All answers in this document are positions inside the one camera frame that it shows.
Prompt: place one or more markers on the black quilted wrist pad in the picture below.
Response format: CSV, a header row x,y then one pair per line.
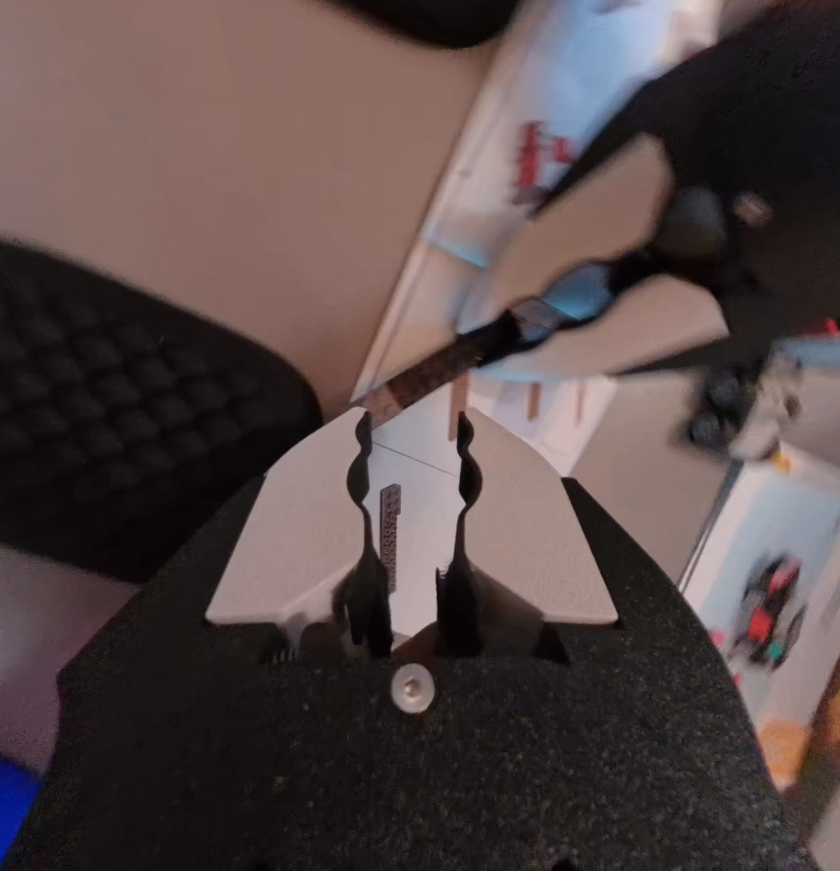
x,y
120,408
420,20

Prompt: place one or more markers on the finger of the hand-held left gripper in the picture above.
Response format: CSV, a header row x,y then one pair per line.
x,y
651,333
583,224

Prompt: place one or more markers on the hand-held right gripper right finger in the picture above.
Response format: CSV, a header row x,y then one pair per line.
x,y
535,544

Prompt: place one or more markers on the car cover instruction booklet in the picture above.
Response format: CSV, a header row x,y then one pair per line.
x,y
780,531

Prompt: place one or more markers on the open lego instruction booklet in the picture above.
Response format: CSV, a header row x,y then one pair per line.
x,y
515,81

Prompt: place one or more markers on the black red lego truck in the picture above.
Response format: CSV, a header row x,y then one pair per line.
x,y
740,408

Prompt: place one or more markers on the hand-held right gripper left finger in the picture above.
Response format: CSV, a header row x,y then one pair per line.
x,y
290,544

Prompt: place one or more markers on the large blue plastic bin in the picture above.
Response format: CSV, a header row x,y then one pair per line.
x,y
8,810

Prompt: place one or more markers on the long black lego plate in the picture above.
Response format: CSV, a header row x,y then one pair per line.
x,y
433,374

